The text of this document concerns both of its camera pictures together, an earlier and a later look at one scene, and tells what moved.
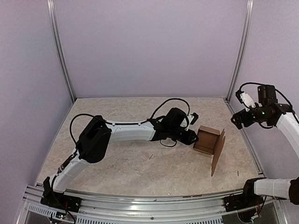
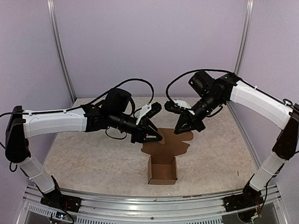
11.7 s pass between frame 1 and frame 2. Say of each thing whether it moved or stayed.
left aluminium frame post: stayed
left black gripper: moved
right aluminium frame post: stayed
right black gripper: moved
